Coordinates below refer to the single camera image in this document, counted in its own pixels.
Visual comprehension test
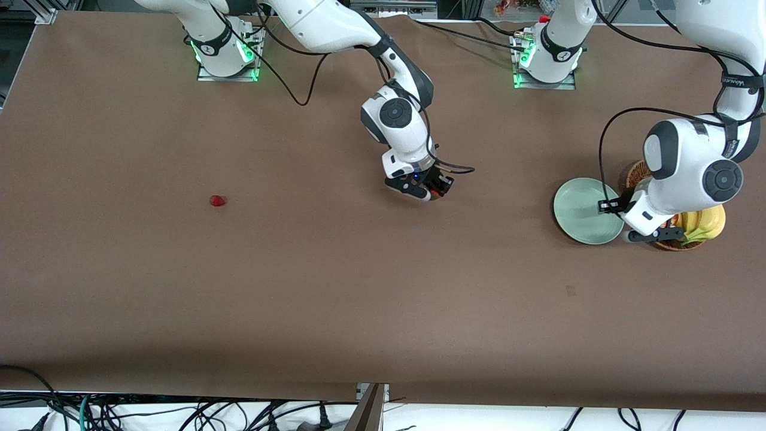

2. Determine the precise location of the mint green round plate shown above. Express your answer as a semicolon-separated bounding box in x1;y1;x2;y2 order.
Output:
553;178;626;245

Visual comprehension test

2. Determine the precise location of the brown wicker basket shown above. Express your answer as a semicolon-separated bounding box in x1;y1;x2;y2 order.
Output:
625;160;713;251

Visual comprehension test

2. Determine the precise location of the yellow banana bunch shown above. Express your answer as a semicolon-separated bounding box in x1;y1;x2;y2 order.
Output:
679;204;727;245

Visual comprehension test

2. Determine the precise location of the brown table cover sheet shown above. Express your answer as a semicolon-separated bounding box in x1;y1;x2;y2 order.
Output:
0;11;766;414

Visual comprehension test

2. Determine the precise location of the grey background equipment box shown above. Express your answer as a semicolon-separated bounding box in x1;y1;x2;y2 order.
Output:
350;0;437;19

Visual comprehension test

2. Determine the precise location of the orange red background item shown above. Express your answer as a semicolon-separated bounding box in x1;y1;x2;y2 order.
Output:
494;0;542;17

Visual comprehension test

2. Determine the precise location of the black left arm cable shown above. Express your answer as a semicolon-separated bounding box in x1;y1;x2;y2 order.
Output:
589;0;766;207

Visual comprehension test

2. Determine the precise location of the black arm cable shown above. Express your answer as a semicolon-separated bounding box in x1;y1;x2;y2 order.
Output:
589;0;766;207
206;3;475;175

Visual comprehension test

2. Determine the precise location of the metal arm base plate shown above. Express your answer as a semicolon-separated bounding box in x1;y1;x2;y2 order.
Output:
196;27;264;83
512;33;576;90

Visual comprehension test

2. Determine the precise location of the black table cable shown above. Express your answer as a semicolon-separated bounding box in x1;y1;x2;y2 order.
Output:
410;17;527;53

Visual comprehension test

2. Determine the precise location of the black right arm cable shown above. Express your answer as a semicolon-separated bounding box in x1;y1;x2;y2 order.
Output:
206;3;475;175

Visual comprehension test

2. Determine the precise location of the dark aluminium profile post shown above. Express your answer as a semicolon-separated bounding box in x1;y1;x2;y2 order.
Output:
346;383;390;431

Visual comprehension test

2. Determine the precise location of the aluminium frame corner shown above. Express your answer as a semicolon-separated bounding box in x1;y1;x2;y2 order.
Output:
35;0;81;25

